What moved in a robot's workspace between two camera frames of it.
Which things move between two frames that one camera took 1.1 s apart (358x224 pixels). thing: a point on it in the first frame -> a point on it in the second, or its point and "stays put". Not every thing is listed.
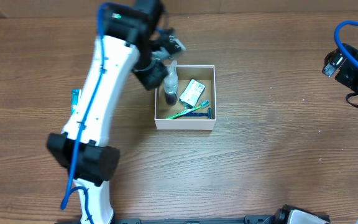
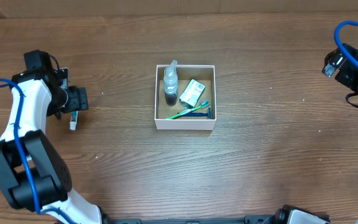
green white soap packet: x=192 y=93 stays put
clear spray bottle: x=171 y=84 stays put
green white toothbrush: x=203 y=104 stays put
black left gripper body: x=154 y=73 -> x=76 y=99
